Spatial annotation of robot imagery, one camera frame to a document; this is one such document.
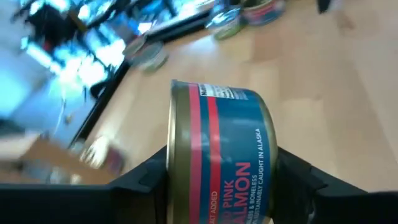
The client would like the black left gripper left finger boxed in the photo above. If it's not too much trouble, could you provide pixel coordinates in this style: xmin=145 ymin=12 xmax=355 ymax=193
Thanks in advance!
xmin=0 ymin=146 xmax=171 ymax=224

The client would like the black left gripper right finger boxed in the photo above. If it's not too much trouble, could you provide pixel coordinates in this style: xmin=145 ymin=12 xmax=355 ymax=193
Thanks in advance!
xmin=270 ymin=146 xmax=398 ymax=224

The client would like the blue pink salmon can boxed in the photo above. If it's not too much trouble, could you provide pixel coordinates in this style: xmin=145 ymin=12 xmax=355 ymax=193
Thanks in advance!
xmin=166 ymin=79 xmax=279 ymax=224
xmin=242 ymin=0 xmax=286 ymax=26
xmin=122 ymin=34 xmax=149 ymax=60

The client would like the silver-topped green label can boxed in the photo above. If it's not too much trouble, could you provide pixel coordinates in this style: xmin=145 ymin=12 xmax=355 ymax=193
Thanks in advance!
xmin=206 ymin=6 xmax=246 ymax=41
xmin=136 ymin=42 xmax=170 ymax=75

